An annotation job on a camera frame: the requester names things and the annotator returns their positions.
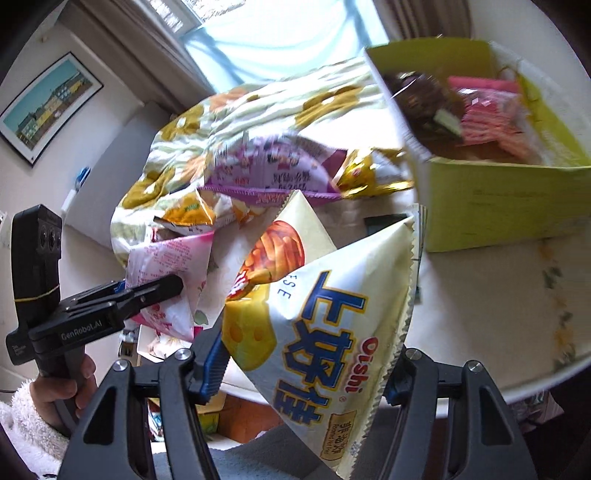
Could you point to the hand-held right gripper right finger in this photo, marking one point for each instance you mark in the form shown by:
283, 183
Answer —
390, 396

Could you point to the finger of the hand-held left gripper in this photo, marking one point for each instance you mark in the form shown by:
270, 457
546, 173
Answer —
115, 288
157, 288

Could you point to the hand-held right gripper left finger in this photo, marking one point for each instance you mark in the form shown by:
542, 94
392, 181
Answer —
213, 369

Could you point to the pink snack bag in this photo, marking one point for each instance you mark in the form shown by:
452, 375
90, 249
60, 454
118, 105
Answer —
171, 258

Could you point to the yellow orange snack bag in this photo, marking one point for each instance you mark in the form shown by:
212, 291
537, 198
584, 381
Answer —
184, 212

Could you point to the cream cheese snack bag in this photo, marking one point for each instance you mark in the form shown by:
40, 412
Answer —
323, 332

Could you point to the purple snack bag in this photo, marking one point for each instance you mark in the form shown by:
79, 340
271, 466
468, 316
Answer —
277, 161

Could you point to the yellow-green cardboard box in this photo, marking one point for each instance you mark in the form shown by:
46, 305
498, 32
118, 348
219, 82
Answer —
498, 207

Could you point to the gold yellow snack bag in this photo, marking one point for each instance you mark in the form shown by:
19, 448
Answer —
374, 173

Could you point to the person's left forearm white sleeve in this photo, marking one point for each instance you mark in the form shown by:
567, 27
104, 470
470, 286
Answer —
23, 438

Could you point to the person's left hand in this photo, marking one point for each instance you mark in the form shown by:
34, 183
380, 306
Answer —
46, 397

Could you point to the yellow-green carton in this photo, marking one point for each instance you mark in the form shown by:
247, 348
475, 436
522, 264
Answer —
212, 415

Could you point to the orange carton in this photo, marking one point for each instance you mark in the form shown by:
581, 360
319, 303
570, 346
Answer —
249, 417

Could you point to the small blue object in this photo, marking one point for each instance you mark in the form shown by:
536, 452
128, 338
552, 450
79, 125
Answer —
83, 176

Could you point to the white cabinet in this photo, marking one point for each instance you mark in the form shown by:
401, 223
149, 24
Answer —
115, 161

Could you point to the white floral tablecloth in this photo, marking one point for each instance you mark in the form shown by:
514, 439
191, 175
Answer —
485, 300

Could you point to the brown curtain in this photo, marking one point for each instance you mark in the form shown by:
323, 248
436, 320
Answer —
429, 18
152, 41

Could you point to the sheer window curtain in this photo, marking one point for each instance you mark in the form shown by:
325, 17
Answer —
286, 41

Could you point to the pink striped packet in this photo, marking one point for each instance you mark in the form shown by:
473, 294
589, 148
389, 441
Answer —
489, 120

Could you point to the dark brown snack bag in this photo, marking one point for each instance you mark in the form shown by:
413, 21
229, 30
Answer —
415, 101

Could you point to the plain pink packet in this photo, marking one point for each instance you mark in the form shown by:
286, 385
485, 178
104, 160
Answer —
485, 84

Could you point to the framed wall picture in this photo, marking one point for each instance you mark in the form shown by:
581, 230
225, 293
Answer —
46, 110

